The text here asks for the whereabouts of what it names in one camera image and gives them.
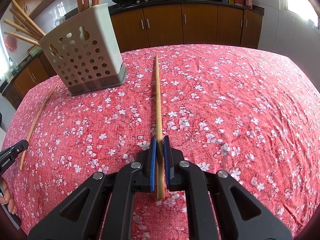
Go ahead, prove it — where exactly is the dark thin chopstick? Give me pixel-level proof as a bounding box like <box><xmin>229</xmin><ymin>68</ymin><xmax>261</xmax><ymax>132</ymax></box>
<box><xmin>18</xmin><ymin>82</ymin><xmax>59</xmax><ymax>171</ymax></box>

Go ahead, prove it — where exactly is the left hand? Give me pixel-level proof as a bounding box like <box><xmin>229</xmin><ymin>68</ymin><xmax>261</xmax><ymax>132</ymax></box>
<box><xmin>1</xmin><ymin>179</ymin><xmax>17</xmax><ymax>215</ymax></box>

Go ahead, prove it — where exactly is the beige perforated utensil holder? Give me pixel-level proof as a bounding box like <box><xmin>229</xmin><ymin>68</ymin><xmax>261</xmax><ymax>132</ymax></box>
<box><xmin>39</xmin><ymin>4</ymin><xmax>127</xmax><ymax>95</ymax></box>

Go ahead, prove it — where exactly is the window right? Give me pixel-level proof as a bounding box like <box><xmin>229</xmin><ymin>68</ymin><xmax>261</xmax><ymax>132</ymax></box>
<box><xmin>284</xmin><ymin>0</ymin><xmax>319</xmax><ymax>29</ymax></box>

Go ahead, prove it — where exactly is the red plastic bag on wall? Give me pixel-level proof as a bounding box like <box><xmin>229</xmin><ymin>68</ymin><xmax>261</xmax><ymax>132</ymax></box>
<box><xmin>4</xmin><ymin>35</ymin><xmax>18</xmax><ymax>53</ymax></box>

